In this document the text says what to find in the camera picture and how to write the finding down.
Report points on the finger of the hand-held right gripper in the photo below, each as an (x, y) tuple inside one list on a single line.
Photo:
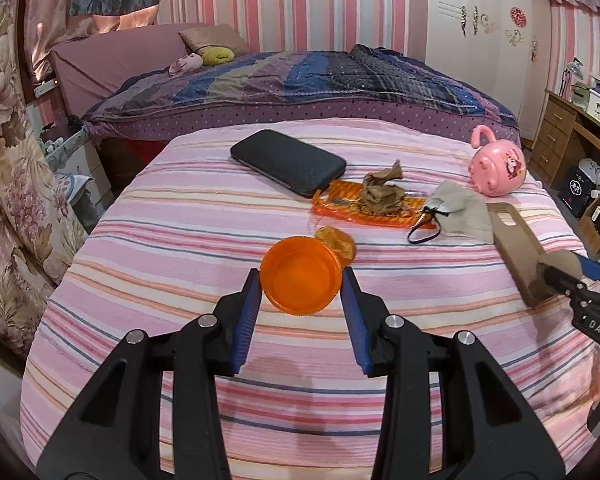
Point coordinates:
[(592, 269), (560, 275)]

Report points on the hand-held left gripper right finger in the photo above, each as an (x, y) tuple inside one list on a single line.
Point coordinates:
[(357, 330)]

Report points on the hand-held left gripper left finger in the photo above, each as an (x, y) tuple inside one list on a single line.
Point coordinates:
[(242, 330)]

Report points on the tan phone case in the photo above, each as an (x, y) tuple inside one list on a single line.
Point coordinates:
[(517, 250)]

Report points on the orange plastic lid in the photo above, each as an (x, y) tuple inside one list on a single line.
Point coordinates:
[(300, 275)]

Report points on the orange peel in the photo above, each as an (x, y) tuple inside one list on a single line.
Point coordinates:
[(339, 243)]

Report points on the beige cloth face mask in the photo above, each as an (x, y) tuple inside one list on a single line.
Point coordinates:
[(460, 210)]

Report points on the orange snack wrapper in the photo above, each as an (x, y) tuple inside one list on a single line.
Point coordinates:
[(340, 205)]

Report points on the brown paper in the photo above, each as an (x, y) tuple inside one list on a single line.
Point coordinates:
[(382, 192)]

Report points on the dark gift box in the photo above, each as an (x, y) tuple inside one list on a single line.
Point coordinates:
[(577, 190)]

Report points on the pink striped tablecloth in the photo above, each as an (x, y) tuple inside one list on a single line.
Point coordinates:
[(180, 240)]

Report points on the pink cartoon mug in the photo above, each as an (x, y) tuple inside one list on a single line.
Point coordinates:
[(497, 170)]

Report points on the wooden desk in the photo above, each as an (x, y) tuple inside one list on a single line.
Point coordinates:
[(555, 130)]

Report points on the black phone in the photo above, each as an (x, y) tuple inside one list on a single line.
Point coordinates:
[(287, 162)]

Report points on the desk lamp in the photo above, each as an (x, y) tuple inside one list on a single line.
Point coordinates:
[(572, 67)]

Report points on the purple dotted bed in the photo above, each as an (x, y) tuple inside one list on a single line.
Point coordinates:
[(180, 122)]

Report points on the white nightstand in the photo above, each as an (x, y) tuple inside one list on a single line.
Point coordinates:
[(87, 175)]

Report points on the white wardrobe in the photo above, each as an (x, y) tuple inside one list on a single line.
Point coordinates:
[(480, 60)]

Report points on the bed with striped quilt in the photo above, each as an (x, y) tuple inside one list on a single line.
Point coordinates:
[(300, 80)]

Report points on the floral curtain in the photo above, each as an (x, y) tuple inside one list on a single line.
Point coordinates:
[(15, 185)]

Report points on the pink plush toy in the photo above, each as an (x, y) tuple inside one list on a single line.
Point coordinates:
[(185, 64)]

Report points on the green plush toy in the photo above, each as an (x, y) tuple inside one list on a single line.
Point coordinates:
[(217, 56)]

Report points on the beige pillow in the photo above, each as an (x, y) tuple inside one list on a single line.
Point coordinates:
[(212, 37)]

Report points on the purple headboard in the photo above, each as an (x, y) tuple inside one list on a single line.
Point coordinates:
[(110, 60)]

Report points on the pink satin curtain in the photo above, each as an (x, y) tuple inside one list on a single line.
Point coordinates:
[(45, 10)]

